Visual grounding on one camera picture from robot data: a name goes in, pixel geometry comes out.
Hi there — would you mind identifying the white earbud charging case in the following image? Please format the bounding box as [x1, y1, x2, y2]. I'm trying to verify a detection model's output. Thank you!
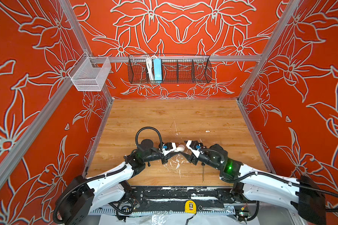
[176, 144, 186, 152]

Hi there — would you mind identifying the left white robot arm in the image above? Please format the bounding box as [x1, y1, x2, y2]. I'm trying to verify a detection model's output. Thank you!
[53, 139, 176, 225]

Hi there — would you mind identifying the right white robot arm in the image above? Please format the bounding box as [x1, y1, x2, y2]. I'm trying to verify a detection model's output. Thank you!
[186, 140, 338, 225]

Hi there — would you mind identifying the silver wrench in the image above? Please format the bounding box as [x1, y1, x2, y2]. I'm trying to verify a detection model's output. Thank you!
[198, 205, 231, 212]

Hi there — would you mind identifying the yellow tape measure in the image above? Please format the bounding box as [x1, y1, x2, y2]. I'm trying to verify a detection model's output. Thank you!
[185, 200, 197, 214]

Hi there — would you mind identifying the light blue box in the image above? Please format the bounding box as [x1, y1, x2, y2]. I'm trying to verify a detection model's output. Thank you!
[153, 58, 162, 83]

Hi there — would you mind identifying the black handled screwdriver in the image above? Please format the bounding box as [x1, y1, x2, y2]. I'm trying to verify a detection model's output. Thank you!
[202, 164, 205, 183]

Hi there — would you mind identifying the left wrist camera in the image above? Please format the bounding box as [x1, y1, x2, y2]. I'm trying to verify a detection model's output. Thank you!
[161, 143, 177, 156]

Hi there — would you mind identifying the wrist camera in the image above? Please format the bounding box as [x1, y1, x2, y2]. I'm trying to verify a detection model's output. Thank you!
[186, 140, 204, 158]
[161, 143, 177, 156]

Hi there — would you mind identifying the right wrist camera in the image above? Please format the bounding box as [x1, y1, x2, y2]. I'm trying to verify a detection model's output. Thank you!
[186, 140, 204, 158]

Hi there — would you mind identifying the black wire wall basket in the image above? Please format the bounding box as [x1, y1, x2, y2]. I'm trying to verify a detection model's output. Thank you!
[128, 54, 213, 84]

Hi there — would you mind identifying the white coiled cable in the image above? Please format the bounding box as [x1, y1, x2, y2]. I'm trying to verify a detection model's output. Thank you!
[146, 56, 155, 82]

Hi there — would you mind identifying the clear plastic wall bin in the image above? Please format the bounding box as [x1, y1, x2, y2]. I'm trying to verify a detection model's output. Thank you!
[68, 52, 112, 92]

